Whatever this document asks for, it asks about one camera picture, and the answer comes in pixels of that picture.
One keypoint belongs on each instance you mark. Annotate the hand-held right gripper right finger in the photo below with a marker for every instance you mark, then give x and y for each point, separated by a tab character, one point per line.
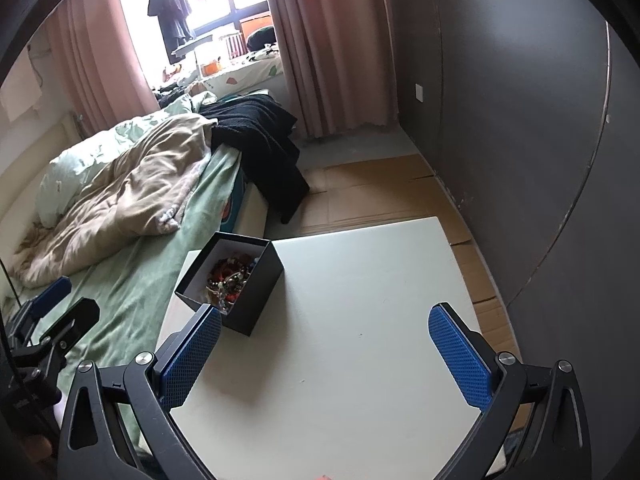
457	360

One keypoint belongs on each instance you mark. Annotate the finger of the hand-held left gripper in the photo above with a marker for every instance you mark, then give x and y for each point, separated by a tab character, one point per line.
49	292
75	319

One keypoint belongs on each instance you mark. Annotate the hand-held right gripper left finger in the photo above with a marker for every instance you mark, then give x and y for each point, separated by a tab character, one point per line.
192	360

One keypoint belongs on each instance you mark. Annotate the black jewelry box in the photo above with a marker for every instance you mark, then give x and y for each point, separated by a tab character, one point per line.
260	292

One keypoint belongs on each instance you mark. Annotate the green bedsheet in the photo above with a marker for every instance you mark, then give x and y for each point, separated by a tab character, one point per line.
130	285

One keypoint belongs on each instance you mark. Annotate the beige headboard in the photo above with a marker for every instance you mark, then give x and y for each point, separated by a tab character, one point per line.
20	180

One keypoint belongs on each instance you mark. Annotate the pale green duvet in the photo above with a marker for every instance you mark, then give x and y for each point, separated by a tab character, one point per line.
75	170

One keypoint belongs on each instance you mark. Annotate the beige blanket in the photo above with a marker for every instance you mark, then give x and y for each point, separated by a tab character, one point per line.
125	190

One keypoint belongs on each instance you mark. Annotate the mattress with printed side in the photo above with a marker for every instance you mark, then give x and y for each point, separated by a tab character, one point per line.
245	210

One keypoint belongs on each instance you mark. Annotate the black cloth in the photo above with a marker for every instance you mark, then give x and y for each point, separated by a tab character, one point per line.
260	145

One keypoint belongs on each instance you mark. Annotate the pink curtain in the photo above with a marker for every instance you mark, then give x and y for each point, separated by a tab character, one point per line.
95	50
330	45

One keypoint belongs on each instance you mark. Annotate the printed windowsill cloth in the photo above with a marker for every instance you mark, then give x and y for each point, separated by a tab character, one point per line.
240	75

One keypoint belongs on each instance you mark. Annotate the hanging black clothes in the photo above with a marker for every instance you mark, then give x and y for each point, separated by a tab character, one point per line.
167	5

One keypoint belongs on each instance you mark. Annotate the white wall socket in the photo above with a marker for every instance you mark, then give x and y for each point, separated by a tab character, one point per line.
420	92

